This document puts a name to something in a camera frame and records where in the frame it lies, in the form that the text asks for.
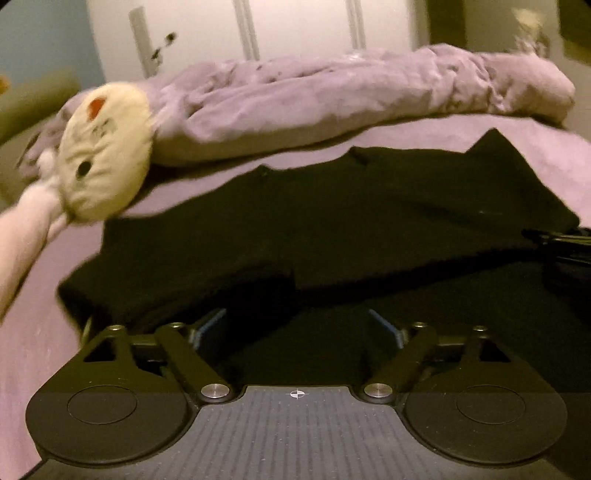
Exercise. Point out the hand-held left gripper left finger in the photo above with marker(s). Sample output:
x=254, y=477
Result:
x=208, y=325

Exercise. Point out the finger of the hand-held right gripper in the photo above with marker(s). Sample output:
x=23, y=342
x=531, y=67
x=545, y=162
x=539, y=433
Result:
x=561, y=237

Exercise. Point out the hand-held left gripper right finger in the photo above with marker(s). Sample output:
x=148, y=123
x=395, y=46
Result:
x=387, y=328

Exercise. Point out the black garment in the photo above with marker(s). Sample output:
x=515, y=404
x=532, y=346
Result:
x=351, y=221

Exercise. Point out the purple bed sheet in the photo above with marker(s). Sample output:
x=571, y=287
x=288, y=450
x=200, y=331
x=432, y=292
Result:
x=32, y=350

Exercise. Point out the cream and pink plush toy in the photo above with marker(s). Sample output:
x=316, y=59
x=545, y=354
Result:
x=104, y=157

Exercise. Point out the purple crumpled duvet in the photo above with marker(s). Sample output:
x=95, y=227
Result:
x=323, y=97

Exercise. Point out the olive green cushion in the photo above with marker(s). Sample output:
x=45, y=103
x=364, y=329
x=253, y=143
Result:
x=27, y=110

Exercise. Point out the white wardrobe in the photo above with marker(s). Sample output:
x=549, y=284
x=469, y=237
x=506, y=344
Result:
x=300, y=27

